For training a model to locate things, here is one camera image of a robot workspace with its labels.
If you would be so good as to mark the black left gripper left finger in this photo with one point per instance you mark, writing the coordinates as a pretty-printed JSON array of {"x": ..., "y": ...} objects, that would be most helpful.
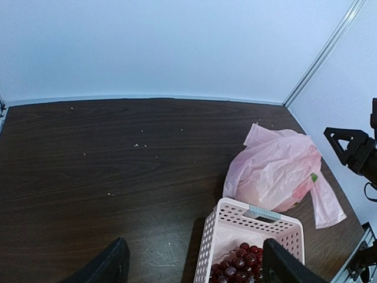
[{"x": 110, "y": 265}]

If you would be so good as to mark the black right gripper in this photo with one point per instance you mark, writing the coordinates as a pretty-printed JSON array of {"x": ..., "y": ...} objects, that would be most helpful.
[{"x": 355, "y": 147}]

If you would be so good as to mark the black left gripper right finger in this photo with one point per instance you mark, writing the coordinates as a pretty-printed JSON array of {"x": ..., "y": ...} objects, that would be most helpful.
[{"x": 281, "y": 266}]

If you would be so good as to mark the pink plastic bag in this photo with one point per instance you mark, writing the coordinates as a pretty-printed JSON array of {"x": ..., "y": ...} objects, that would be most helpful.
[{"x": 276, "y": 170}]

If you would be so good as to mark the red grape bunch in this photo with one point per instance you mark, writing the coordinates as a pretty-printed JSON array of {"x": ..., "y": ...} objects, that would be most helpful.
[{"x": 243, "y": 264}]

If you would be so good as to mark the pink plastic basket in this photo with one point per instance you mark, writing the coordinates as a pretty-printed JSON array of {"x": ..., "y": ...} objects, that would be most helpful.
[{"x": 232, "y": 222}]

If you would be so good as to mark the front aluminium rail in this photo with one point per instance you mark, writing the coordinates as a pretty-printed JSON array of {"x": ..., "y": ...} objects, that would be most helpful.
[{"x": 361, "y": 265}]

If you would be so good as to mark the right aluminium frame post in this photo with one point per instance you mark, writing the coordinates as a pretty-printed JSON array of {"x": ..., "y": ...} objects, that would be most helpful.
[{"x": 324, "y": 53}]

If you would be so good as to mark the aluminium frame post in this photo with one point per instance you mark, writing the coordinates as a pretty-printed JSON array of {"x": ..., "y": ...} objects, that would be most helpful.
[
  {"x": 3, "y": 112},
  {"x": 324, "y": 53}
]

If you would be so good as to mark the left aluminium frame post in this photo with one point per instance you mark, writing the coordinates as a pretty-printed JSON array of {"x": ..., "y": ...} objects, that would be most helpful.
[{"x": 3, "y": 112}]

